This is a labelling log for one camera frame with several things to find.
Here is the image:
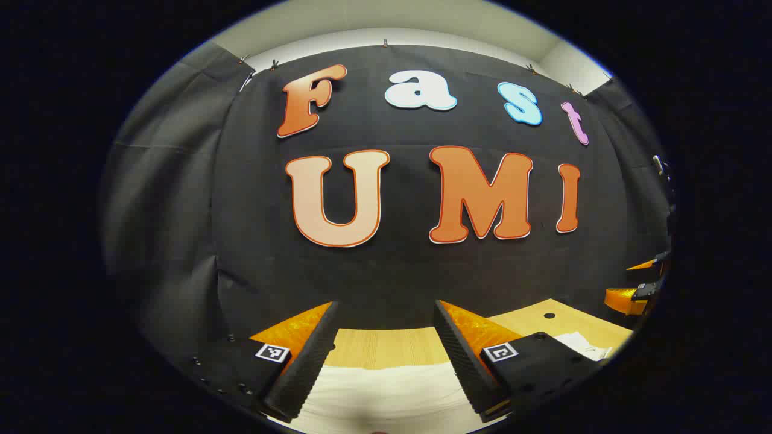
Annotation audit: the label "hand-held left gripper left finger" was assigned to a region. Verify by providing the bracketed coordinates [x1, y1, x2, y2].
[180, 301, 340, 422]

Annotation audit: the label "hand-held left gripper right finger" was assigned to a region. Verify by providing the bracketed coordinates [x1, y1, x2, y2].
[434, 300, 605, 423]

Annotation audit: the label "white jeans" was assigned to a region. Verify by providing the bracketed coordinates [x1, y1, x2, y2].
[289, 330, 613, 434]

